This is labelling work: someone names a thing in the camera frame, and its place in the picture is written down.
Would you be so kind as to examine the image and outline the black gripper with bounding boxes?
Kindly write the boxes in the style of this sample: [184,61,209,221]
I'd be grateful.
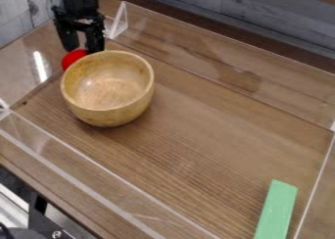
[51,0,104,53]

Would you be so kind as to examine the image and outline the red ball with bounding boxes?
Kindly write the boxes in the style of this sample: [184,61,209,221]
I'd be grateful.
[62,49,88,71]

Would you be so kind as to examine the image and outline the wooden bowl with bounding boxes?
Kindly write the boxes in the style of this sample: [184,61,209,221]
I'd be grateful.
[60,50,155,127]

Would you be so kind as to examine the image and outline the clear acrylic tray walls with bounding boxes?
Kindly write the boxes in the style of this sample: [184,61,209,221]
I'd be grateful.
[0,0,335,239]

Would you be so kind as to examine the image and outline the green tape strip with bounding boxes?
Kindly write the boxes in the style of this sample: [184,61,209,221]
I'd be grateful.
[254,179,299,239]

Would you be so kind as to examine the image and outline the clear acrylic corner bracket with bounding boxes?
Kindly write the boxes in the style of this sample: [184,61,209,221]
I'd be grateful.
[104,2,128,39]

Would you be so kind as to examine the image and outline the black metal bracket with screw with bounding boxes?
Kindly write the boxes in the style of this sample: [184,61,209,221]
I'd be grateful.
[28,195,76,239]

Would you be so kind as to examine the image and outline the black cable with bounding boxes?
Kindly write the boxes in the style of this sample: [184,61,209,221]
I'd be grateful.
[0,221,15,239]

